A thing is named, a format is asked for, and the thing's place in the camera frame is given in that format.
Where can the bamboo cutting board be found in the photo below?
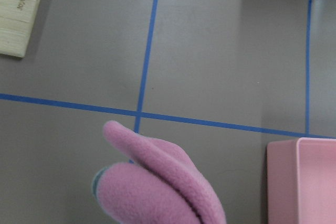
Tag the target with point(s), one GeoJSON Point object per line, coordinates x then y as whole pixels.
{"type": "Point", "coordinates": [17, 21]}

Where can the pink plastic bin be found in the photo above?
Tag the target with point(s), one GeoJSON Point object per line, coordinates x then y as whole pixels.
{"type": "Point", "coordinates": [301, 181]}

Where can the pink wiping cloth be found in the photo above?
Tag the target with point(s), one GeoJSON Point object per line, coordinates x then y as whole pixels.
{"type": "Point", "coordinates": [160, 183]}

